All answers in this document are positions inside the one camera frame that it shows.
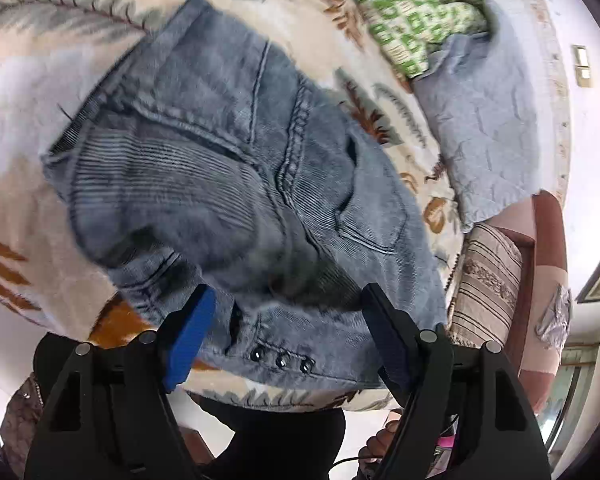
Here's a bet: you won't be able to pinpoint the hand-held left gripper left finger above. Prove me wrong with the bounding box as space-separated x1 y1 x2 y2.
24 284 217 480

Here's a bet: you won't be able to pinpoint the person's leg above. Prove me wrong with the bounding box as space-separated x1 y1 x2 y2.
190 395 346 480

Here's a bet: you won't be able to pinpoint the grey quilted pillow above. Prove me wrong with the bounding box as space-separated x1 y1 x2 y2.
412 0 542 233

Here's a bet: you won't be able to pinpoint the leaf print blanket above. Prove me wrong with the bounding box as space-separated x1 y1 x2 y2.
0 0 468 413

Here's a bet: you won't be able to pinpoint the grey denim pants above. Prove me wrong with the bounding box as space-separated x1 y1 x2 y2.
40 0 448 391

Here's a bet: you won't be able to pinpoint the brown padded headboard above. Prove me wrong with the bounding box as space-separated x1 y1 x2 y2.
490 190 573 411

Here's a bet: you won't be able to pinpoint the striped bolster pillow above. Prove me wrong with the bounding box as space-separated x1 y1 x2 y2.
445 222 523 348

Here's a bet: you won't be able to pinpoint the brown patterned bag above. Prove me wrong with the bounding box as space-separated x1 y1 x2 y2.
0 372 43 466

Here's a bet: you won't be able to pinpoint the green checkered quilt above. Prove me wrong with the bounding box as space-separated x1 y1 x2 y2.
337 0 491 80

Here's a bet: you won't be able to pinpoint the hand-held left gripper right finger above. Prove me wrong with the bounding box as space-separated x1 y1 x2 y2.
361 282 552 480

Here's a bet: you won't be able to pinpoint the grey cloth ornament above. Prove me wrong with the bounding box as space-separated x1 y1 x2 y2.
535 284 573 351

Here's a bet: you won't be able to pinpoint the wall switch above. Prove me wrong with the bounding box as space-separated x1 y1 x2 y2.
572 45 593 86

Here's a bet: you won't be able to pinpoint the person's right hand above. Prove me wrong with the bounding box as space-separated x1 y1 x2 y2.
358 420 403 468

